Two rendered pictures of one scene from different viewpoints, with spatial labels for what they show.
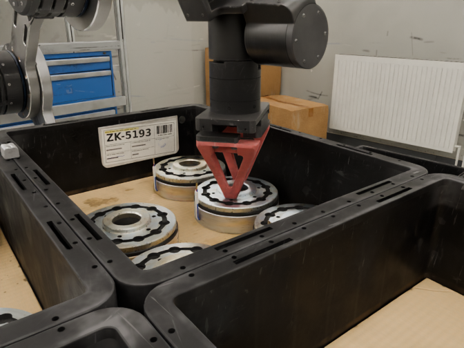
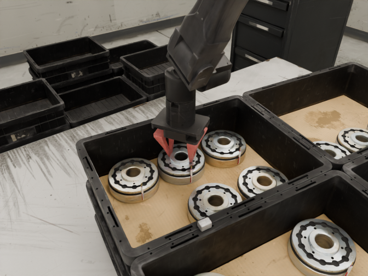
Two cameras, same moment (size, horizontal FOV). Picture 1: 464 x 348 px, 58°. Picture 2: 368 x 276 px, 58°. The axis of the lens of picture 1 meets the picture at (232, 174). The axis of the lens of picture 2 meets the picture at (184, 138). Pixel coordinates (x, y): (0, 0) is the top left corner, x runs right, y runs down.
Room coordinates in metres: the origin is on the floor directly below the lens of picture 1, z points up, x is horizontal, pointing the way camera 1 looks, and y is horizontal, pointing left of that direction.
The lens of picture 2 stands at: (0.37, 0.53, 1.33)
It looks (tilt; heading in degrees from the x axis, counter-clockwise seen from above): 37 degrees down; 279
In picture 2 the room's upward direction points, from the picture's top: straight up
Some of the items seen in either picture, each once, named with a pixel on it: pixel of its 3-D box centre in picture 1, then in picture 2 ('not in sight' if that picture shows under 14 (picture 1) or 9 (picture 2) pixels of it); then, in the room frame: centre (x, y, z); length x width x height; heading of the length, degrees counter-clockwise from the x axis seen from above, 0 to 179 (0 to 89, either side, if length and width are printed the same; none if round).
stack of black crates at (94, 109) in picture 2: not in sight; (103, 124); (1.03, -0.83, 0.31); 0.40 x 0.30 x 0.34; 45
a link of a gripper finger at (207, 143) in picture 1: (233, 156); (185, 142); (0.46, 0.00, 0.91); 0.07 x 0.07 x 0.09; 77
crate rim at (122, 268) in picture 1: (181, 158); (198, 157); (0.42, 0.05, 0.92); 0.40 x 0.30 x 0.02; 37
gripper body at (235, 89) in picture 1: (235, 92); (180, 111); (0.47, 0.00, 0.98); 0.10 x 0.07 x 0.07; 167
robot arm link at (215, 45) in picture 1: (239, 35); (183, 83); (0.46, -0.01, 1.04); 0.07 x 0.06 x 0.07; 45
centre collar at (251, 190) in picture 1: (236, 188); (180, 156); (0.47, -0.01, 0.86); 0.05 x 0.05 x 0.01
